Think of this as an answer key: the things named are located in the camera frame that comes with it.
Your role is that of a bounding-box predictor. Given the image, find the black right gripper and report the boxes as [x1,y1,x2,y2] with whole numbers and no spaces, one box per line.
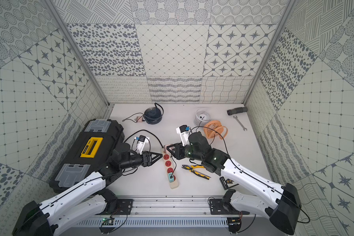
[166,142,203,162]

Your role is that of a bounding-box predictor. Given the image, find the black orange fan cable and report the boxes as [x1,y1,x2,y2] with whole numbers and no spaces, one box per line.
[170,156,178,178]

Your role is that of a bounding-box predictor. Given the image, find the teal usb charger plug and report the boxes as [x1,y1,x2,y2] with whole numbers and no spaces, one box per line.
[168,173,176,183]

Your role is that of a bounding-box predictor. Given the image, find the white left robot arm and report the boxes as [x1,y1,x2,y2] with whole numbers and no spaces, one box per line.
[12,143,163,236]

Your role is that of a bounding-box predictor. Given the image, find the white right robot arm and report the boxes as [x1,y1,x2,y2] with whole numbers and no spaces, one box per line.
[166,132,301,235]

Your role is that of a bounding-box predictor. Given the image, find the beige red power strip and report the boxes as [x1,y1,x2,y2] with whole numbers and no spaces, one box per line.
[162,151,179,189]

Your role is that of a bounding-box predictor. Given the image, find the dark blue desk fan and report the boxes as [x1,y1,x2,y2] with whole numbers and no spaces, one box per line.
[143,103,164,125]

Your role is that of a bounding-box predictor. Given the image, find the pink charger of blue fan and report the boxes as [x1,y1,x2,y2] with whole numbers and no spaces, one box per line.
[135,116,144,123]

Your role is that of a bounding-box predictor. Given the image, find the orange desk fan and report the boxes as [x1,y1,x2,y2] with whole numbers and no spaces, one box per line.
[203,120,228,140]

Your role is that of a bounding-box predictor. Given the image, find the yellow black pliers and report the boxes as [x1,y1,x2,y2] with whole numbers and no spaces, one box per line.
[182,164,211,180]

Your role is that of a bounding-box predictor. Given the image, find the black yellow toolbox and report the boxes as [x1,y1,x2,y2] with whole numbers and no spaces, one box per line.
[49,119,124,194]

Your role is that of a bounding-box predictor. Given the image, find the black charging board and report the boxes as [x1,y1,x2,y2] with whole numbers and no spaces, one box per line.
[219,177,239,190]

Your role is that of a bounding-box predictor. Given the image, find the silver wrench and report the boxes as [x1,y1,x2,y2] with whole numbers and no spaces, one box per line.
[233,116,247,131]

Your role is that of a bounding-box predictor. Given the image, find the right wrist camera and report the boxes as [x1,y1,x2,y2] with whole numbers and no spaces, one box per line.
[176,125,190,147]

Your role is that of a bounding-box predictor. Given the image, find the black power strip cable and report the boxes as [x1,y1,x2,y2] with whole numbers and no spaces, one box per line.
[123,129,165,149]

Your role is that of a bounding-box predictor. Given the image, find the blue fan cable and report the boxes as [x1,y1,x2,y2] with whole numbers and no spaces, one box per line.
[122,112,145,122]

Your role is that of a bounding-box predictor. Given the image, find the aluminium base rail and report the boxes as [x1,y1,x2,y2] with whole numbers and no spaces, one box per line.
[72,196,262,232]

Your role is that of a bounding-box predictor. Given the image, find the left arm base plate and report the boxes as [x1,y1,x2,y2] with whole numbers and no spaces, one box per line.
[101,199,134,215]

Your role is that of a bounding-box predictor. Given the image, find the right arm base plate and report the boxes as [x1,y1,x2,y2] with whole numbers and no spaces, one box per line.
[207,197,231,215]

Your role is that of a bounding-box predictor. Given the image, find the black cylindrical handle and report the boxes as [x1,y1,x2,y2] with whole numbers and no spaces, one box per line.
[227,107,248,116]

